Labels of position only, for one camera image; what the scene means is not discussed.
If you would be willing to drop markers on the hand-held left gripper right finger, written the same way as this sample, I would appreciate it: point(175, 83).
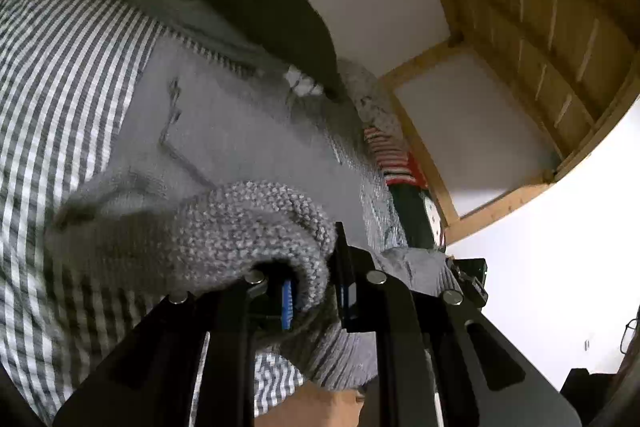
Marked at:
point(345, 293)

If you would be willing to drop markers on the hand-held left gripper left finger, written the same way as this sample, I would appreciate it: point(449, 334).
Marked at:
point(286, 302)

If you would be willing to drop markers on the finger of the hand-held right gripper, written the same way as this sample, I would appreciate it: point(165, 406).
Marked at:
point(472, 279)

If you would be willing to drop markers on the grey textured blanket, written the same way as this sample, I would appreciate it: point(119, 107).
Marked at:
point(381, 213)

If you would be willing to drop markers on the dark cartoon cat cushion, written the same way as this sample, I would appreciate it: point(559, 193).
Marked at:
point(412, 213)

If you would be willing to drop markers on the red white striped pillow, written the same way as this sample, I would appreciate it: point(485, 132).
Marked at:
point(395, 157)

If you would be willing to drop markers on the floral pillow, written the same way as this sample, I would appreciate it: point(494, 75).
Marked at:
point(372, 107)

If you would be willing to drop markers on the small striped white cloth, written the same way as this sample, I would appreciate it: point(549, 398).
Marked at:
point(302, 84)

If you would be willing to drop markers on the dark olive garment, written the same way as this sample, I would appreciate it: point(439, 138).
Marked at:
point(280, 22)

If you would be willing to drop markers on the black white checkered bed sheet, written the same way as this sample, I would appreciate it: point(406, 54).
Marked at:
point(65, 72)

